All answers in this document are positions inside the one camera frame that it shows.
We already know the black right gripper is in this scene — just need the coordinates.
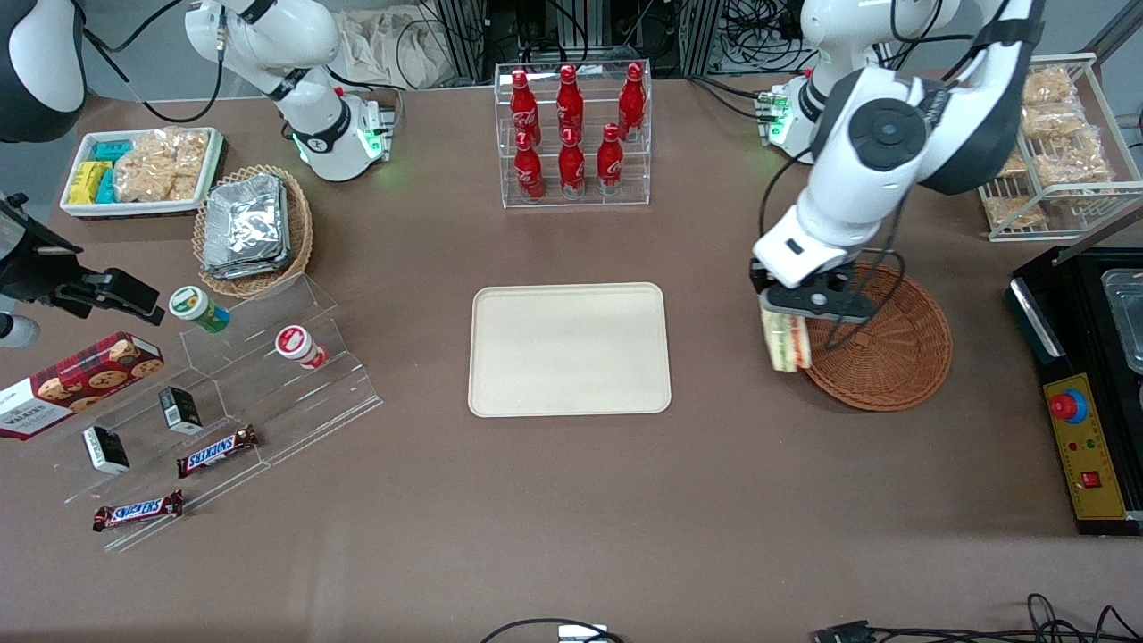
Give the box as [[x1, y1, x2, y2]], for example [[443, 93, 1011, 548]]
[[0, 196, 167, 325]]

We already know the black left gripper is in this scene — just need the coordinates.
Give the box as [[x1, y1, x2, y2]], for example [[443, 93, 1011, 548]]
[[748, 261, 881, 339]]

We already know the triangle sandwich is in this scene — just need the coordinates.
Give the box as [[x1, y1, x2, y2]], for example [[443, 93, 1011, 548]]
[[759, 308, 814, 372]]

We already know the white rectangular snack tray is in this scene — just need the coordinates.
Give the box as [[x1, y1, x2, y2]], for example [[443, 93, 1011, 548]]
[[59, 126, 225, 221]]

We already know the round brown wicker basket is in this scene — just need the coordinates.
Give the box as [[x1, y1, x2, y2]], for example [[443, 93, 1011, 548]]
[[799, 261, 954, 413]]

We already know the beige rectangular tray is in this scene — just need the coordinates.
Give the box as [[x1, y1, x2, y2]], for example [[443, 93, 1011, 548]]
[[469, 282, 672, 418]]

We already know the oval light wicker basket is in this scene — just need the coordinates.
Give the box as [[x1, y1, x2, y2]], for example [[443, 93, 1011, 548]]
[[192, 164, 314, 299]]

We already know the yellow snack pack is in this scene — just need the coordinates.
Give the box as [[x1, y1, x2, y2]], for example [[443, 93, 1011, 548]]
[[68, 160, 113, 205]]

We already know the red tartan cookie box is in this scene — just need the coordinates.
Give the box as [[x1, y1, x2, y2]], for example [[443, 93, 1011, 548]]
[[0, 331, 167, 441]]

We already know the clear bag of rice crackers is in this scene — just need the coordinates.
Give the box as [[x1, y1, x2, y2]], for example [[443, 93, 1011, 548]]
[[113, 127, 212, 204]]

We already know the green lidded snack cup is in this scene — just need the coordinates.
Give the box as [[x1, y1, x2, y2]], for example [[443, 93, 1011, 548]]
[[169, 285, 232, 335]]

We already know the silver foil pack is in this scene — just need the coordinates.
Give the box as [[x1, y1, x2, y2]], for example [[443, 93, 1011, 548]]
[[200, 250, 292, 280], [203, 173, 289, 269]]

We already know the small black box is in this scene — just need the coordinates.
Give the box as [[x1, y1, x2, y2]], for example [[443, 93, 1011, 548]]
[[158, 385, 204, 437], [81, 425, 131, 475]]

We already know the red cola bottle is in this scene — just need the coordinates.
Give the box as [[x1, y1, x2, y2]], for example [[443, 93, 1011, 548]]
[[557, 127, 588, 200], [555, 63, 585, 144], [596, 122, 625, 196], [513, 131, 546, 203], [618, 62, 647, 144], [509, 69, 542, 149]]

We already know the clear acrylic bottle rack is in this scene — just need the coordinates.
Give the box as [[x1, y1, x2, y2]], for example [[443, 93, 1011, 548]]
[[494, 60, 653, 211]]

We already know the brown snickers bar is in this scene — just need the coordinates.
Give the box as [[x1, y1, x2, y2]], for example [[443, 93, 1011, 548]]
[[91, 489, 186, 534], [175, 424, 263, 480]]

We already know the red lidded snack cup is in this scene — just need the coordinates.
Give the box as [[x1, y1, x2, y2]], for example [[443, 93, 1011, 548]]
[[274, 325, 329, 371]]

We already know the clear acrylic stepped shelf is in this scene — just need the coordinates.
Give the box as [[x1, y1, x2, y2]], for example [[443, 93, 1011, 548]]
[[18, 272, 385, 555]]

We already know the black control box yellow panel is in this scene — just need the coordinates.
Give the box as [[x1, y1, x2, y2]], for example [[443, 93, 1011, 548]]
[[1006, 246, 1143, 538]]

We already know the clear plastic container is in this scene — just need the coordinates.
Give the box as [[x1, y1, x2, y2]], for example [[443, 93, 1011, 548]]
[[1101, 268, 1143, 376]]

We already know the beige cloth bag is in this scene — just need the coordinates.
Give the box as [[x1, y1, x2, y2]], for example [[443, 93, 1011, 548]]
[[337, 7, 449, 91]]

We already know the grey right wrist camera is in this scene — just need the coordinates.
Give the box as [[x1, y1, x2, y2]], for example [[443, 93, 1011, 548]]
[[0, 313, 42, 350]]

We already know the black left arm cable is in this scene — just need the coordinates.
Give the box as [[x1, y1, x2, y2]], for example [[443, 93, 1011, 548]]
[[757, 152, 908, 351]]

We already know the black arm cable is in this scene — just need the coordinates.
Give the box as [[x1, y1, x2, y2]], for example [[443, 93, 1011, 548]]
[[82, 0, 225, 125], [757, 152, 908, 351]]

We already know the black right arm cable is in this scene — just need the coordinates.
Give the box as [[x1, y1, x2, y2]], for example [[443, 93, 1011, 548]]
[[82, 0, 225, 125]]

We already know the tangle of black cables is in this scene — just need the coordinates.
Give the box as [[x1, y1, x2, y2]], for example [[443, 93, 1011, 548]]
[[713, 0, 815, 74]]

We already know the black cable bundle with plug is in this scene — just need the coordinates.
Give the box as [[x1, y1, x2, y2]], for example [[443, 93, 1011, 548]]
[[813, 593, 1143, 643]]

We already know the white wire rack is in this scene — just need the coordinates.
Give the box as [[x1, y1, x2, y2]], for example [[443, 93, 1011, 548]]
[[978, 53, 1143, 243]]

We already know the black looped floor cable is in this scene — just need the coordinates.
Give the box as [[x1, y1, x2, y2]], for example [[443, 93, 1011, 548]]
[[480, 618, 628, 643]]

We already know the aluminium frame bar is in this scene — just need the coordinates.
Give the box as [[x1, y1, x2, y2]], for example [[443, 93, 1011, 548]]
[[1086, 0, 1143, 65]]

